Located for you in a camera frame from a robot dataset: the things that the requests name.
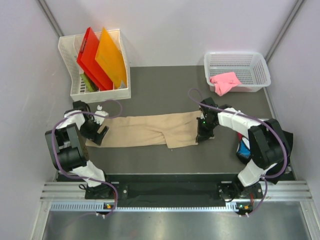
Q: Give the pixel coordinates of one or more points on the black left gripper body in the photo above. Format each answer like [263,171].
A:
[89,128]

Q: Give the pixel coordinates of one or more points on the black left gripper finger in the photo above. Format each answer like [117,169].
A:
[104,131]
[97,141]

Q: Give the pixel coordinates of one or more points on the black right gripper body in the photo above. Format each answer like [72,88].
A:
[205,128]

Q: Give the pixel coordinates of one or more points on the beige t shirt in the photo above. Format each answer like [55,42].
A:
[175,130]

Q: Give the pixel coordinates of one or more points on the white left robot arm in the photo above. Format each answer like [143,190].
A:
[66,143]

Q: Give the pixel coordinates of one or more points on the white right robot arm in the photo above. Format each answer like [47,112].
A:
[264,147]

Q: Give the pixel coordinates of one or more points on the pink t shirt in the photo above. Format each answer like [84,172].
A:
[224,82]

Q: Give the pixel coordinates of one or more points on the green booklet in rack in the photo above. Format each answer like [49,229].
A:
[89,84]

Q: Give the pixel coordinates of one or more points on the black printed t shirt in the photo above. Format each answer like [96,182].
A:
[243,152]

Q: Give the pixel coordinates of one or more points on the white file organizer rack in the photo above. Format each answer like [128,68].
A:
[69,47]

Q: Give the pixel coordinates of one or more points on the white mesh laundry basket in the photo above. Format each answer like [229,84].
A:
[249,67]

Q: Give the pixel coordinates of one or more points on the red plastic folder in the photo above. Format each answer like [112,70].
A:
[86,60]

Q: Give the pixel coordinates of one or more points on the orange plastic folder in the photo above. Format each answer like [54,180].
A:
[110,59]

